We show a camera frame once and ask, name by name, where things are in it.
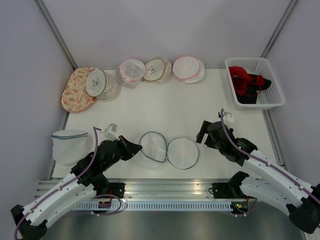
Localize beige bag bra logo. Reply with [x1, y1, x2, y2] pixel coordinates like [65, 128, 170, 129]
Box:
[142, 58, 173, 86]

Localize white mesh bag blue trim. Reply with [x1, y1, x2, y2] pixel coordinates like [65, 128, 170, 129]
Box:
[51, 129, 89, 166]

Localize white mesh bag blue zipper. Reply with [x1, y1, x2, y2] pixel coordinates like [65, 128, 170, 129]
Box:
[133, 131, 200, 170]

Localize floral orange laundry bag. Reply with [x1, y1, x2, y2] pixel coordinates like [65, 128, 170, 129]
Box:
[61, 67, 97, 113]

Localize right corner aluminium post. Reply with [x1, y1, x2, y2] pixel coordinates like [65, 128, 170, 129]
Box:
[260, 0, 300, 58]

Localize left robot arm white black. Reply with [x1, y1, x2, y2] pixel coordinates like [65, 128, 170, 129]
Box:
[11, 135, 143, 240]

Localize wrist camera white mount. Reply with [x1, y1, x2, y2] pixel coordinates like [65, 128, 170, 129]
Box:
[220, 111, 235, 124]
[104, 123, 120, 141]

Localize left corner aluminium post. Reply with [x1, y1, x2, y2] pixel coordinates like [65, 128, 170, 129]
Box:
[33, 0, 78, 70]

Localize aluminium mounting rail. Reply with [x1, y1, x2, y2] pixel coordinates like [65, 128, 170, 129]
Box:
[34, 178, 238, 201]

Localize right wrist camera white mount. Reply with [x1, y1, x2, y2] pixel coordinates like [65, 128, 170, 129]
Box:
[220, 111, 235, 124]

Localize white plastic basket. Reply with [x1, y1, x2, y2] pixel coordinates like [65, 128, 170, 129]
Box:
[225, 57, 285, 110]

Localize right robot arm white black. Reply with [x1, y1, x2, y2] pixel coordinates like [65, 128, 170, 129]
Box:
[196, 121, 320, 234]

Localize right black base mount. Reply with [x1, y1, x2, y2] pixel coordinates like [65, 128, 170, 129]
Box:
[211, 182, 242, 199]

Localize red bra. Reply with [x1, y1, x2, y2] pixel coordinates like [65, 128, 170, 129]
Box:
[228, 66, 265, 97]

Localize white pink trim flat bag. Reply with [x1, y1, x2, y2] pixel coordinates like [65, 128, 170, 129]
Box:
[172, 56, 206, 84]

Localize white slotted cable duct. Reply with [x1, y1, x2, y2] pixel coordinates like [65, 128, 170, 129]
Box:
[73, 200, 233, 212]

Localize black bra in basket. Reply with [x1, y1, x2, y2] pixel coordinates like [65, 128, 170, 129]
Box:
[236, 78, 272, 104]

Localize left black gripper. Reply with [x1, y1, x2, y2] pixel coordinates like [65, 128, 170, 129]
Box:
[102, 135, 143, 171]

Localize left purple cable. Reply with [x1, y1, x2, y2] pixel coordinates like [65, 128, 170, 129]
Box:
[13, 126, 123, 240]

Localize corner aluminium post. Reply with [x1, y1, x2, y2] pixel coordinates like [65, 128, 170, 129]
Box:
[260, 0, 300, 58]
[33, 0, 78, 70]

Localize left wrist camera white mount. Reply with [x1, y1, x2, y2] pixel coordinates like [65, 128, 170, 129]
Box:
[104, 123, 120, 141]

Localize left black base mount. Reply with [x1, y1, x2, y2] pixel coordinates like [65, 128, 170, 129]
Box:
[96, 182, 125, 199]

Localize white bag bra logo left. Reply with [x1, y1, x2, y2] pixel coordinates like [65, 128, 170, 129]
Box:
[85, 68, 122, 102]

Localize white bag pink zipper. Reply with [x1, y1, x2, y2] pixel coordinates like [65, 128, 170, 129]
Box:
[115, 58, 146, 88]

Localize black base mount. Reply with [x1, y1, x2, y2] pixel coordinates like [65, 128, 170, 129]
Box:
[96, 182, 125, 199]
[211, 182, 242, 199]

